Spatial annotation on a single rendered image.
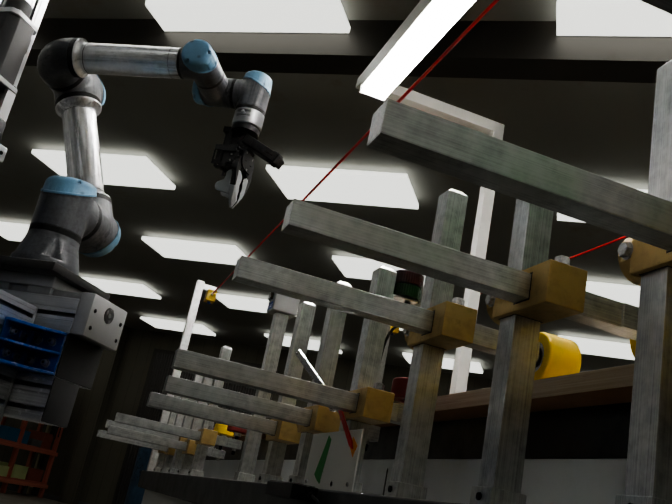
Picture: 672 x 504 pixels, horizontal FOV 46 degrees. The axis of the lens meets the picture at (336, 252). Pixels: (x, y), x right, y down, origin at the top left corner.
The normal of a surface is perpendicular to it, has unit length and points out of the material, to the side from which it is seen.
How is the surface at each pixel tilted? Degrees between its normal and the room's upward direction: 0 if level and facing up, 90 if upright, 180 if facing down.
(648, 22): 180
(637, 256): 90
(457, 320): 90
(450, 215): 90
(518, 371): 90
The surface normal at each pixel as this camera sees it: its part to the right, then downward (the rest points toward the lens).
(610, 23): -0.19, 0.93
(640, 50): -0.26, -0.36
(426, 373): 0.33, -0.24
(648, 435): -0.92, -0.28
